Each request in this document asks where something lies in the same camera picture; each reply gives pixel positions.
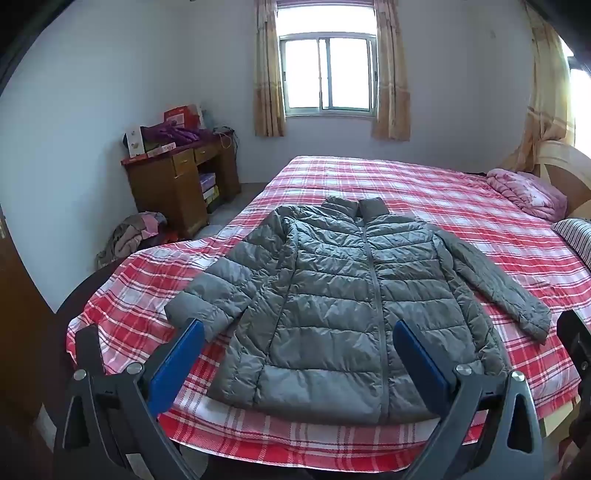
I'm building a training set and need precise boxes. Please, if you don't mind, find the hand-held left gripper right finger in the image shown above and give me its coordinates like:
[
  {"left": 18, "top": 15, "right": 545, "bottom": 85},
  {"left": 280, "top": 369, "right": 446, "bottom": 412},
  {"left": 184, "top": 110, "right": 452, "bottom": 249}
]
[{"left": 394, "top": 319, "right": 546, "bottom": 480}]

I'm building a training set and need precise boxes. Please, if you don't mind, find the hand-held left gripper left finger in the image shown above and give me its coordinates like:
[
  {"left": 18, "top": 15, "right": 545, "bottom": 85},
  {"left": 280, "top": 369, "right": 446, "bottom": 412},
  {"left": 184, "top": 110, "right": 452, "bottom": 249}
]
[{"left": 53, "top": 318, "right": 205, "bottom": 480}]

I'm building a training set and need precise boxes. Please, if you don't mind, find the grey puffer jacket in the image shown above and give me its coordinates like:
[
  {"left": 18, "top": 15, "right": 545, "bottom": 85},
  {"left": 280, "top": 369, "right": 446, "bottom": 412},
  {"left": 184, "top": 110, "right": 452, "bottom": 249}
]
[{"left": 165, "top": 196, "right": 553, "bottom": 425}]

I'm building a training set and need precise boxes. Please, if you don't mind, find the pile of clothes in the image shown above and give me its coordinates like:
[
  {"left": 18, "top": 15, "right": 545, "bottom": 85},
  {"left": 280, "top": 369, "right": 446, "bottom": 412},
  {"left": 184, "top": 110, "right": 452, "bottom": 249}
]
[{"left": 95, "top": 211, "right": 179, "bottom": 271}]

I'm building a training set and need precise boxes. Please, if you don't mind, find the striped pillow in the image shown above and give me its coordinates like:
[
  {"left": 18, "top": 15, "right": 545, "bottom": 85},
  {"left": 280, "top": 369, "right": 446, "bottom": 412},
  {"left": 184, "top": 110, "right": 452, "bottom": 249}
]
[{"left": 551, "top": 218, "right": 591, "bottom": 271}]

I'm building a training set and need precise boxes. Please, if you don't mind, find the pink folded quilt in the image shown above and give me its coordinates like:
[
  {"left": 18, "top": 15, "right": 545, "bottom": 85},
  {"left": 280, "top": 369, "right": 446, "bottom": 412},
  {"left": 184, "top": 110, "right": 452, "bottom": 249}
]
[{"left": 486, "top": 168, "right": 568, "bottom": 221}]

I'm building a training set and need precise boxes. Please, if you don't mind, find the brown wooden door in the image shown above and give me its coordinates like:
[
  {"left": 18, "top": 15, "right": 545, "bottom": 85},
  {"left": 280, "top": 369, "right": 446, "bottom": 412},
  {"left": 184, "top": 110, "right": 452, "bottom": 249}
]
[{"left": 0, "top": 205, "right": 57, "bottom": 418}]

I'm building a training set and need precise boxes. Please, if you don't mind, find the bed with red plaid sheet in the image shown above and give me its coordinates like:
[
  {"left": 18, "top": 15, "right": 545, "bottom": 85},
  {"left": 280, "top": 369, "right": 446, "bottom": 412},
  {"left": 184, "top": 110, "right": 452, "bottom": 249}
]
[{"left": 55, "top": 154, "right": 591, "bottom": 460}]

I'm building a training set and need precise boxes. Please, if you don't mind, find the light wooden headboard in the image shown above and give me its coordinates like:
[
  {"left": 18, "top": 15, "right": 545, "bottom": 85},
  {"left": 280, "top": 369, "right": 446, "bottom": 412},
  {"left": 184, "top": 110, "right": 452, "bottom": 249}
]
[{"left": 538, "top": 140, "right": 591, "bottom": 220}]

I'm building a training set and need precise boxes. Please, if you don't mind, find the brown wooden desk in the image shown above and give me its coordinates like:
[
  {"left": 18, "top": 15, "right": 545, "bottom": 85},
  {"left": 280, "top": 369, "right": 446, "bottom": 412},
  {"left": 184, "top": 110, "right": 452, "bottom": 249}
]
[{"left": 120, "top": 131, "right": 242, "bottom": 240}]

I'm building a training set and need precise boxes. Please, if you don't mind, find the stack of boxes under desk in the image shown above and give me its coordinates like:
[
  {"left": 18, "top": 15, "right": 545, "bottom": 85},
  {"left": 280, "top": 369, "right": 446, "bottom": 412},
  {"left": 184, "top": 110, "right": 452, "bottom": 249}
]
[{"left": 199, "top": 172, "right": 221, "bottom": 213}]

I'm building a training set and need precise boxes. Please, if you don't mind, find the white upright box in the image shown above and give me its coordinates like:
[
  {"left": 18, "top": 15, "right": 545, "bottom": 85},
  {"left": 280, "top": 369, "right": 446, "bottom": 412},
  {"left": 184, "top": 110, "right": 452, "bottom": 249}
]
[{"left": 123, "top": 128, "right": 145, "bottom": 158}]

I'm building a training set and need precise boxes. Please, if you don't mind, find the purple bag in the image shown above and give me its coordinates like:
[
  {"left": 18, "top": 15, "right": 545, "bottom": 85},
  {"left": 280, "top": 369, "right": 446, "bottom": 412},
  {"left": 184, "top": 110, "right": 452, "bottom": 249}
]
[{"left": 140, "top": 124, "right": 212, "bottom": 147}]

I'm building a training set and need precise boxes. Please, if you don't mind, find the bright side window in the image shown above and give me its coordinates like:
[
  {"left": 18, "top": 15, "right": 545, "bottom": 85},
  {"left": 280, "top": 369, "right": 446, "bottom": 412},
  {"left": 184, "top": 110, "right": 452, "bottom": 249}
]
[{"left": 561, "top": 37, "right": 591, "bottom": 155}]

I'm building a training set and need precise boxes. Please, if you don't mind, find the yellow tied side curtain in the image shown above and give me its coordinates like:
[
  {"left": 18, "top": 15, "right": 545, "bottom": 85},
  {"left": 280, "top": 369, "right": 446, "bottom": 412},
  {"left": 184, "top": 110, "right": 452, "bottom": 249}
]
[{"left": 501, "top": 7, "right": 576, "bottom": 174}]

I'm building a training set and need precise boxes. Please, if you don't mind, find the red gift box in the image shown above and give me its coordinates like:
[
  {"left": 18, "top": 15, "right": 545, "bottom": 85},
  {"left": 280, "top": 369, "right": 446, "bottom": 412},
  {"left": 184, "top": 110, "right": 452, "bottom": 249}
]
[{"left": 163, "top": 104, "right": 202, "bottom": 131}]

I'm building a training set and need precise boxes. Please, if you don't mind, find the beige patterned curtain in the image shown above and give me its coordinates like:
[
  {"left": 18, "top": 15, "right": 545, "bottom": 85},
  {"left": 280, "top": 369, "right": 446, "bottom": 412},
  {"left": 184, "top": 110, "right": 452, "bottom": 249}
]
[
  {"left": 371, "top": 0, "right": 412, "bottom": 142},
  {"left": 252, "top": 0, "right": 286, "bottom": 138}
]

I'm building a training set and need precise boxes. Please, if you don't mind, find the sliding glass window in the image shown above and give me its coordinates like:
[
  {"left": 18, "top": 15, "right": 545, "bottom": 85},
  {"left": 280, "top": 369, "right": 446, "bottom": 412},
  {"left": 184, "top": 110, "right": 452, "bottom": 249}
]
[{"left": 276, "top": 0, "right": 379, "bottom": 119}]

